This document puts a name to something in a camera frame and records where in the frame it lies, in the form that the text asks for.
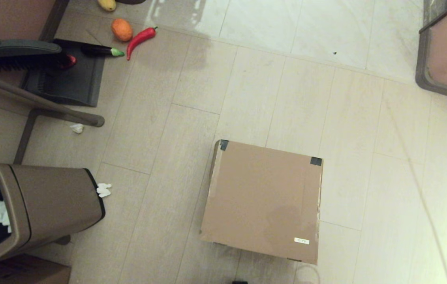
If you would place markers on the brown cardboard shoe box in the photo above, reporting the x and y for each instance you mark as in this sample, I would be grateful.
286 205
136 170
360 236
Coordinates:
263 197

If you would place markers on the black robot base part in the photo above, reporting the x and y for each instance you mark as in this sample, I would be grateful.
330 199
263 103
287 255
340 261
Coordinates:
239 282

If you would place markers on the crumpled white paper ball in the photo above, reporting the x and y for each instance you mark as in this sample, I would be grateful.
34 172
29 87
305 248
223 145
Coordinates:
104 190
77 128

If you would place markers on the red toy chili pepper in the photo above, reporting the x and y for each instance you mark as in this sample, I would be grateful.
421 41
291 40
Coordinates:
139 38

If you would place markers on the orange toy fruit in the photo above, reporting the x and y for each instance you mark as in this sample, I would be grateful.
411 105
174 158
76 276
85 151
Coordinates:
122 30

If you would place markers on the purple toy eggplant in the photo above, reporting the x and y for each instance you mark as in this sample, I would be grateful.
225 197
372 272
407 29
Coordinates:
98 50

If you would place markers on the dark grey dustpan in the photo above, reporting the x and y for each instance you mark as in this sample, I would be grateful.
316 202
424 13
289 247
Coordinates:
73 85

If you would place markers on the small red toy vegetable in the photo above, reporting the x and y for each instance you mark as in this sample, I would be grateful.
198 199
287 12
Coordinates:
70 62

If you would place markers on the brown plastic trash bin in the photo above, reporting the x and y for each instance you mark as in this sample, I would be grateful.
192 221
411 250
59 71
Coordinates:
57 205

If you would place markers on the yellow toy fruit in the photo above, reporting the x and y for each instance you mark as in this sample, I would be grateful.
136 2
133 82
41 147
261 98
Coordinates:
107 4

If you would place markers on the dark grey broom brush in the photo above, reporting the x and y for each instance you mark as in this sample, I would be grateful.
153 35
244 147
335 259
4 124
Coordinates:
18 52

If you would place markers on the white tissue in bin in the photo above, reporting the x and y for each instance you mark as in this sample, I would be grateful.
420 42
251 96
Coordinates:
1 215

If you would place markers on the brown metal chair frame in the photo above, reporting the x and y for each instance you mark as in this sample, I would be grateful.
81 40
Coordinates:
49 104

